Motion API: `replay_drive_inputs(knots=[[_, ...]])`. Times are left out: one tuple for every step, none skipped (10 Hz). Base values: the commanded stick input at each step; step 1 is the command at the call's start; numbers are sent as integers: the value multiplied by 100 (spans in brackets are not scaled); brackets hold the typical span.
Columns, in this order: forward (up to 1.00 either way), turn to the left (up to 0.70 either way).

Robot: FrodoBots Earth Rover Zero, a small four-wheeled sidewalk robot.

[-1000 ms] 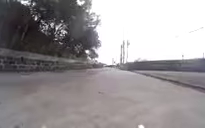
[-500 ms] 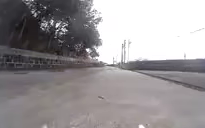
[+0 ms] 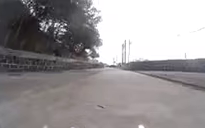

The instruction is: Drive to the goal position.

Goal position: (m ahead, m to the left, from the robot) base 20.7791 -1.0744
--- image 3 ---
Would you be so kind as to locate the group of utility poles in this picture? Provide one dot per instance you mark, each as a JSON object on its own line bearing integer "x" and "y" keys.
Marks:
{"x": 125, "y": 50}

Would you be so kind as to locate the grey asphalt road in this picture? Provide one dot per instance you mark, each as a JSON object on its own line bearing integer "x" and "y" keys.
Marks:
{"x": 106, "y": 96}

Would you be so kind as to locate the row of trees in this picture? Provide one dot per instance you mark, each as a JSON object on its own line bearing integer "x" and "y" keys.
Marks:
{"x": 56, "y": 20}

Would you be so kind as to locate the robot's own part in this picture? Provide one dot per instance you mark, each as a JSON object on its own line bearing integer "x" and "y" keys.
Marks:
{"x": 141, "y": 126}
{"x": 45, "y": 126}

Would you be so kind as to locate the raised concrete side strip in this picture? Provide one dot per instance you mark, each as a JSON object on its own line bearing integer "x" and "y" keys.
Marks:
{"x": 190, "y": 79}

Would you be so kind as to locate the long low grey wall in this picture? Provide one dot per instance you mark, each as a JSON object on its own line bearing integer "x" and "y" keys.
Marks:
{"x": 173, "y": 65}

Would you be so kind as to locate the block retaining wall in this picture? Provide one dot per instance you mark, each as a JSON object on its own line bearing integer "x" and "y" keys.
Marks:
{"x": 30, "y": 61}

